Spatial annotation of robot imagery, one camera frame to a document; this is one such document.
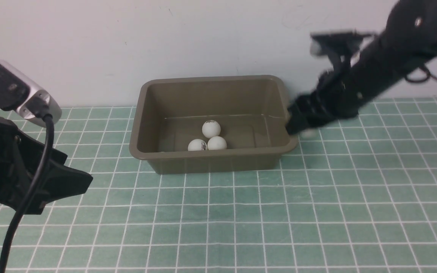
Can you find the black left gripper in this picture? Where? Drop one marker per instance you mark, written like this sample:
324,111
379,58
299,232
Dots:
19,159

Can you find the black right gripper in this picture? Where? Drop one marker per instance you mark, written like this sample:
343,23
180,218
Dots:
339,95

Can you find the white ball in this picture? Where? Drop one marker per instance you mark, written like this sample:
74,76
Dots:
217,143
309,133
211,128
197,145

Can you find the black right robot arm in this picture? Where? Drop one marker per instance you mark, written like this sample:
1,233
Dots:
407,43

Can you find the olive green plastic bin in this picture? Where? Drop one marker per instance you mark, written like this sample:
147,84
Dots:
251,111

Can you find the green checkered tablecloth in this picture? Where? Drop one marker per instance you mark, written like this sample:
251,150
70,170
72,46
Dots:
358,197

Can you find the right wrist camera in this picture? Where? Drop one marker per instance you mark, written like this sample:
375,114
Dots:
338,46

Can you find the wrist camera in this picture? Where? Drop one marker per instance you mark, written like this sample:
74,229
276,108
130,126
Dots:
25,97
338,46

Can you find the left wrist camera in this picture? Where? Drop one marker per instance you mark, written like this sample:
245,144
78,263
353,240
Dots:
25,97

